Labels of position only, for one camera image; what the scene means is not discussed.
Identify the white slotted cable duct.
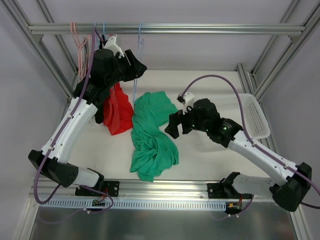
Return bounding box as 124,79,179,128
43,198,227,212

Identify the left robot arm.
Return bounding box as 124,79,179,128
28,49,147,196

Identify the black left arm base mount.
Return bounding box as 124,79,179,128
75,180,120,197

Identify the red tank top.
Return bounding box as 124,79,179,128
103,82,134,136

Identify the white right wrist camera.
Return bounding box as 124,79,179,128
177,92,195,115

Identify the blue wire hanger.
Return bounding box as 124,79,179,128
132,22,144,104

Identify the blue hanger with red top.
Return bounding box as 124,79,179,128
102,22,109,42

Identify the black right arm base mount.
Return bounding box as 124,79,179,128
206,182,228,199

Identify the white tank top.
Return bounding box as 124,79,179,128
85,35,93,89

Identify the green tank top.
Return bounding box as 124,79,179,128
130,91,179,182

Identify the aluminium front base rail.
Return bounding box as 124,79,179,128
28,178,273,200

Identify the white plastic basket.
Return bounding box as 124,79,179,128
209,93,271,140

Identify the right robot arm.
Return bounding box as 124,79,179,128
165,96,312,212

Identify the black tank top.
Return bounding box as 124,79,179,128
94,34,106,125

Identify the aluminium frame top rail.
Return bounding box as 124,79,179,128
27,22,306,35

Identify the pink wire hanger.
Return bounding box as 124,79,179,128
70,22,90,80

